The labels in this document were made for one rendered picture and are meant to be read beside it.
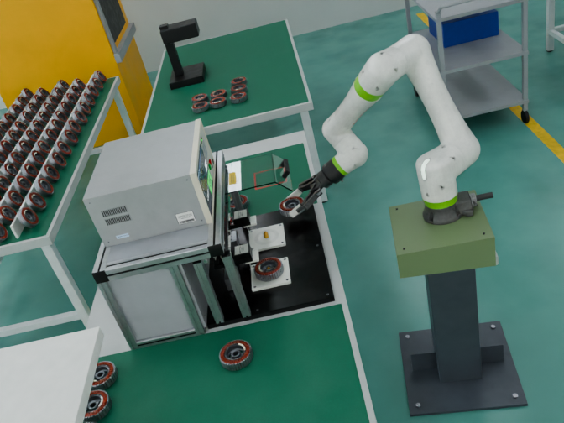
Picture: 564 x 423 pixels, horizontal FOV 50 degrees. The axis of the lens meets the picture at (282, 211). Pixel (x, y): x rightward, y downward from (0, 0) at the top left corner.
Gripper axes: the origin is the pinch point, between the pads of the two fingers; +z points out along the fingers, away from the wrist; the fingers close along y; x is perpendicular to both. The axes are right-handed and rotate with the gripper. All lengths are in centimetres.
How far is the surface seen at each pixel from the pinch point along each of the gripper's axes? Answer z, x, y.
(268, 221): 14.0, 0.4, 1.7
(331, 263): -5.1, -12.9, -33.7
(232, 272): 12, 24, -55
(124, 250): 35, 53, -48
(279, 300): 12, 0, -50
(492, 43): -119, -106, 196
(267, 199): 14.9, -1.7, 23.7
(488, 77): -104, -139, 219
